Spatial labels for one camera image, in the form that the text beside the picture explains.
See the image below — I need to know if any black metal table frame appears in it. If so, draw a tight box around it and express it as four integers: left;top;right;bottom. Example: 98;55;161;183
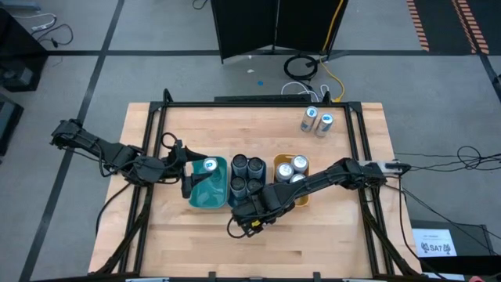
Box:
88;88;427;280

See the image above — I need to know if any silver cans pair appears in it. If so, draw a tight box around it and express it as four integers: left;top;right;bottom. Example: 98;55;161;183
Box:
276;162;294;183

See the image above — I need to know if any white SA7 label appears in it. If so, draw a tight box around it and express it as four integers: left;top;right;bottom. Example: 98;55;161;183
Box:
412;228;458;258

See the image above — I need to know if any yellow cable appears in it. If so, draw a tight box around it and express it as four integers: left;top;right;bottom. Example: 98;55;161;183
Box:
319;0;346;103

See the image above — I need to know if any white cable with adapter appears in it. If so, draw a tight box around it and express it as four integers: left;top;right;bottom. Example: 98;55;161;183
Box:
13;13;58;33

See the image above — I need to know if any slim blue-silver Red Bull can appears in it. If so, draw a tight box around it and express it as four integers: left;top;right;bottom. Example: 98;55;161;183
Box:
314;113;335;139
300;106;319;133

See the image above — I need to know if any black flat bar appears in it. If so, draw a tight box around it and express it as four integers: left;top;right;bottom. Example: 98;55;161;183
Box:
214;94;313;104

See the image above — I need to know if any black orange-striped floor mat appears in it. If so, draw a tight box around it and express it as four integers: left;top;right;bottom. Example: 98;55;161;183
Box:
405;0;501;56

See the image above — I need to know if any looped black cable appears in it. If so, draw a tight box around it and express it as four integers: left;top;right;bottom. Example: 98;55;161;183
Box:
391;145;501;201

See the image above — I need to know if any coiled black cable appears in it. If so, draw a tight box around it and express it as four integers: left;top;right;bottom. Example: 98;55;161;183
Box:
283;53;319;82

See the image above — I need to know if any black equipment case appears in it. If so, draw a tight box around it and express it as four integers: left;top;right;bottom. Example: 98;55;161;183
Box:
0;95;24;157

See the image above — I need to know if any long black cable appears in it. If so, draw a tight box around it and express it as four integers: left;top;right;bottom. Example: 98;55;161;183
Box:
391;186;501;240

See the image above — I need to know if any black cabinet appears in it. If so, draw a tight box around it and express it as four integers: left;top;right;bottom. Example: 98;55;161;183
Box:
0;7;49;93

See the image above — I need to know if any black cable with plug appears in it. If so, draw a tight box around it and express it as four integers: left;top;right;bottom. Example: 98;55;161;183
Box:
31;23;74;50

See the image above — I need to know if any black folding partition screen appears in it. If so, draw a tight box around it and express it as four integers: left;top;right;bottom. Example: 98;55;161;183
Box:
210;0;349;63

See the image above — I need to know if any dark blue-teal plastic bin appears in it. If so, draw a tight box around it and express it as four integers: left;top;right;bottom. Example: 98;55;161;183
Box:
226;156;269;208

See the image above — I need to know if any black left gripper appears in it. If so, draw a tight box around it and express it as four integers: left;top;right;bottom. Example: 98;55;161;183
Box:
150;139;213;199

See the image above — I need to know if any light teal plastic bin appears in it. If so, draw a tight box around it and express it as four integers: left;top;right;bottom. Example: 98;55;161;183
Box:
187;155;229;210

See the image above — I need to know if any yellow plastic bin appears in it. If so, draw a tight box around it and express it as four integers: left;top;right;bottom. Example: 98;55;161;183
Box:
272;153;312;208

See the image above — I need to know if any black box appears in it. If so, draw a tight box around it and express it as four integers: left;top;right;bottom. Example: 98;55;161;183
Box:
409;219;501;276

